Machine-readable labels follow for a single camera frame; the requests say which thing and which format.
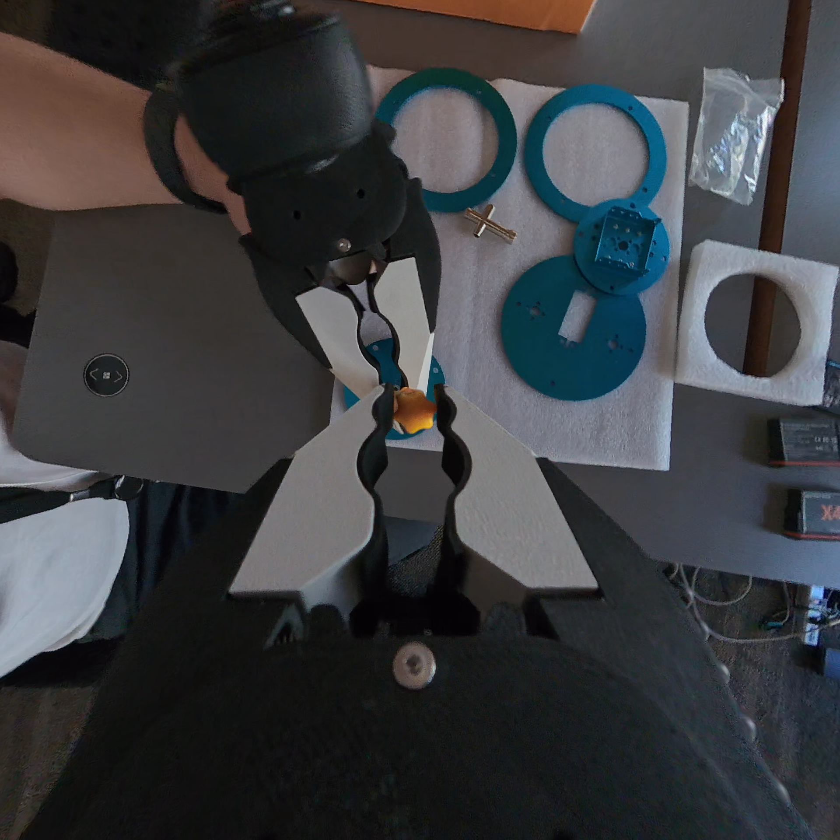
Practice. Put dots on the white foam sheet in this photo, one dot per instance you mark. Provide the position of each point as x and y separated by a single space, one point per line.
479 407

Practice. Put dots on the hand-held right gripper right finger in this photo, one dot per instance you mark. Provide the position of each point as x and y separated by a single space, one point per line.
512 518

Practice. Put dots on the black box red edge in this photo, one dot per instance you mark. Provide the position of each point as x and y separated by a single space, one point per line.
804 441

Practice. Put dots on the white foam block with hole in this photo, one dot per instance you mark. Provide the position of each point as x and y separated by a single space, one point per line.
695 367

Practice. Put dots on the small blue metal disc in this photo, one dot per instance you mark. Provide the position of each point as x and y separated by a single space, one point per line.
436 377

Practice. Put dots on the blue disc with bracket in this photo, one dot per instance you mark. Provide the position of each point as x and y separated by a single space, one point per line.
623 256

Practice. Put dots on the person's left forearm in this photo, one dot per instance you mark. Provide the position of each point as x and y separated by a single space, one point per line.
65 131

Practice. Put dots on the yellow screwdriver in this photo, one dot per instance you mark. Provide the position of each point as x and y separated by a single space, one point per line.
413 410

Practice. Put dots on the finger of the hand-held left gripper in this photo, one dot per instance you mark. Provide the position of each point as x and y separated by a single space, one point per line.
331 328
410 308

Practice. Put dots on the grey laptop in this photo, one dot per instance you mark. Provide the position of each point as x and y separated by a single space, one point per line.
197 315

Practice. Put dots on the clear plastic bag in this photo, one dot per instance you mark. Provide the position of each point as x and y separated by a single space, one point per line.
735 131

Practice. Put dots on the person's white shirt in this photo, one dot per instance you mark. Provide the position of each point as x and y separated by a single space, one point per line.
52 577

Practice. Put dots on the orange envelope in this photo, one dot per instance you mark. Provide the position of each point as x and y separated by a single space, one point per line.
472 13

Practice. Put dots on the large blue plate with cutout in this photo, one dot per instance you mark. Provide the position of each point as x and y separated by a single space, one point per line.
558 361

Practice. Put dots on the dark grey desk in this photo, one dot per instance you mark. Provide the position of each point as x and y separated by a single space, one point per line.
656 33

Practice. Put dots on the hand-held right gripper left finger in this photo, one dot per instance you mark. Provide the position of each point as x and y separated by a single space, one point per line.
315 512

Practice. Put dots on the metal cross wrench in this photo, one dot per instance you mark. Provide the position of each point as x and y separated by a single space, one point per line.
489 224

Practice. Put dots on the black box red print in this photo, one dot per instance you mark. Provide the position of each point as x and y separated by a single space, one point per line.
814 515

